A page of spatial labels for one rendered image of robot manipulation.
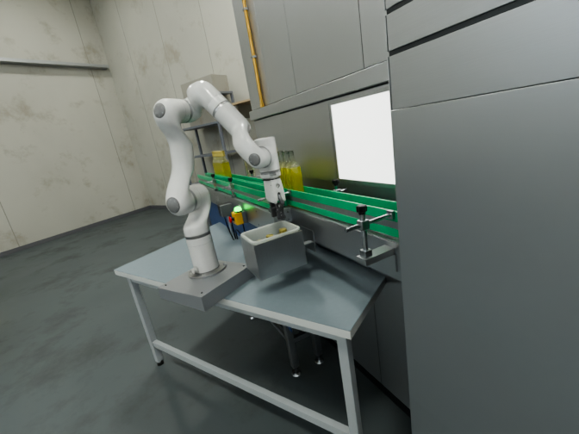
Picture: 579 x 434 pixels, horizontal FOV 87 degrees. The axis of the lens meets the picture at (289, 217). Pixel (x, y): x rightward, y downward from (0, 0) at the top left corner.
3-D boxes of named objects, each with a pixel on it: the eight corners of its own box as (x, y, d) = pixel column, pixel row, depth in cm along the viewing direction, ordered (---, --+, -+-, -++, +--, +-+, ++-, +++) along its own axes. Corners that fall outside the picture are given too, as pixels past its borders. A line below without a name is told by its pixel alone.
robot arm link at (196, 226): (179, 240, 143) (165, 191, 137) (202, 227, 160) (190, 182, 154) (201, 238, 138) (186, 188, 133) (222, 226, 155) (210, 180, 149)
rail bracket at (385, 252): (401, 269, 91) (396, 196, 85) (357, 289, 84) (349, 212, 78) (389, 264, 95) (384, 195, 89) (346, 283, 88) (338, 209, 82)
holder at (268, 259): (317, 259, 134) (313, 226, 129) (260, 282, 122) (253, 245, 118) (299, 249, 148) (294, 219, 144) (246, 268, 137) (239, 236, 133)
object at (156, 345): (364, 477, 125) (345, 330, 105) (156, 364, 211) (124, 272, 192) (371, 456, 132) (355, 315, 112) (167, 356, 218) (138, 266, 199)
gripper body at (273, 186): (284, 174, 121) (289, 201, 124) (273, 173, 130) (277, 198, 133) (267, 178, 118) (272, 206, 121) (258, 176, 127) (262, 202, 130)
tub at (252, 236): (305, 246, 129) (301, 226, 127) (257, 263, 120) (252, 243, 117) (286, 237, 144) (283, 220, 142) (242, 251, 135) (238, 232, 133)
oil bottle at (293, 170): (306, 203, 148) (300, 159, 142) (296, 206, 146) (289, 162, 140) (300, 201, 153) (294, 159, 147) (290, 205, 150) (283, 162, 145)
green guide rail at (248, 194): (274, 209, 145) (270, 193, 143) (272, 210, 145) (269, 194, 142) (200, 182, 297) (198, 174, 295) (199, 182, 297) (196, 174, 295)
